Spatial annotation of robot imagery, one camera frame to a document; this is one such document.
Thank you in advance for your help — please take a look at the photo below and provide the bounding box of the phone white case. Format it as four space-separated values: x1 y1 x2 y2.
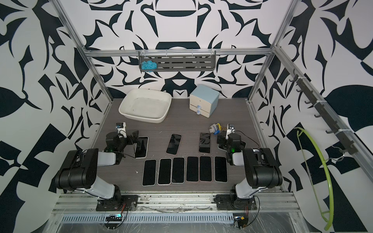
157 158 172 185

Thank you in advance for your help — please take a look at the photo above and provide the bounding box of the small electronics board right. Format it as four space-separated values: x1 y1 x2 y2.
233 216 248 229

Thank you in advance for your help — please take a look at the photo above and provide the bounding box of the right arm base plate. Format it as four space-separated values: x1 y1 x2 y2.
214 194 257 211

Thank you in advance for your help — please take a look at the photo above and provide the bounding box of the phone dark case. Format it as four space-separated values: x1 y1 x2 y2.
186 156 199 182

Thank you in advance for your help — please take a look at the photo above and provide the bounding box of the dark wall hook rail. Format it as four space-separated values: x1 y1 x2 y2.
291 74 358 155

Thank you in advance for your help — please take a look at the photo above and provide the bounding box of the light blue drawer cabinet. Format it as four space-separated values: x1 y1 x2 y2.
189 85 220 117

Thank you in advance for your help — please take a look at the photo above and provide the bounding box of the grey slotted wall rack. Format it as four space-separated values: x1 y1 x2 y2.
138 50 217 72

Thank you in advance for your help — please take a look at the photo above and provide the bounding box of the blue crumpled cloth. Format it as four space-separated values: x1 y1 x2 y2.
141 61 158 72

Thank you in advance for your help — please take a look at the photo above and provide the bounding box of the small electronics board left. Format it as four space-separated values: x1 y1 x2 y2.
105 214 123 223

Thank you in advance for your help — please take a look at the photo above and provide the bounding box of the white storage basin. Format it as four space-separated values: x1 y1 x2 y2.
119 88 172 123

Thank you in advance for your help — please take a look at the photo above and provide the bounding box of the small electronics board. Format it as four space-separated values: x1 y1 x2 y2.
105 214 123 223
233 216 248 229

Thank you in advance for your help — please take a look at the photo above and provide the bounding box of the phone grey case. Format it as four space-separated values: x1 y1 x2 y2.
171 157 185 183

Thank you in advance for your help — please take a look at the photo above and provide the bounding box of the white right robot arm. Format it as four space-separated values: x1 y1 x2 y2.
217 124 283 203

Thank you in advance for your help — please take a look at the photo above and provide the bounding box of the green hose loop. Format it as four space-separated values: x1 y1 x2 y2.
293 126 336 231

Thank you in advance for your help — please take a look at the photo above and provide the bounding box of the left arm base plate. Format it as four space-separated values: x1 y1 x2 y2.
96 195 139 212

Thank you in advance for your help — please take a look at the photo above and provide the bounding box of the phone pale blue case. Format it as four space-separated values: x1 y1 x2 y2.
142 160 157 186

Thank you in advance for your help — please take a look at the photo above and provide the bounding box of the phone pink case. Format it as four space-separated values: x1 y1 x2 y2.
199 133 211 153
199 156 212 182
214 156 228 183

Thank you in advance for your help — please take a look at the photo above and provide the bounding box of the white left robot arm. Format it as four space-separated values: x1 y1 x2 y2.
54 122 139 202

